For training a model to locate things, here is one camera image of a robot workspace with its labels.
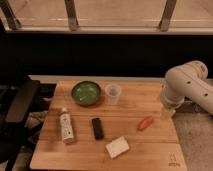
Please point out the white tube bottle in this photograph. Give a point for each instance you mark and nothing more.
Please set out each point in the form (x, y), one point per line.
(67, 133)

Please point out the white sponge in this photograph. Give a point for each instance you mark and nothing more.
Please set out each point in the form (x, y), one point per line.
(117, 147)

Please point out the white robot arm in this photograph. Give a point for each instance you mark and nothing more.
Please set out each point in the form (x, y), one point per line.
(186, 81)

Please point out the clear plastic cup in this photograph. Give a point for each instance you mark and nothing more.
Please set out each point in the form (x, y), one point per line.
(113, 92)

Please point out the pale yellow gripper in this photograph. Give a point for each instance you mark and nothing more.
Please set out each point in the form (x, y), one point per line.
(167, 113)

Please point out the wooden cutting board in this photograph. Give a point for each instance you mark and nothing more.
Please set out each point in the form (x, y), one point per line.
(155, 148)

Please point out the black chair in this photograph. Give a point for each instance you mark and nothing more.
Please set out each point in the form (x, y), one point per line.
(15, 106)

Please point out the green bowl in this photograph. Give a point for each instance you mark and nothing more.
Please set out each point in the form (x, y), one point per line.
(86, 93)

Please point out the black rectangular block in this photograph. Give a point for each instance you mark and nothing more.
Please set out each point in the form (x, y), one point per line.
(97, 128)

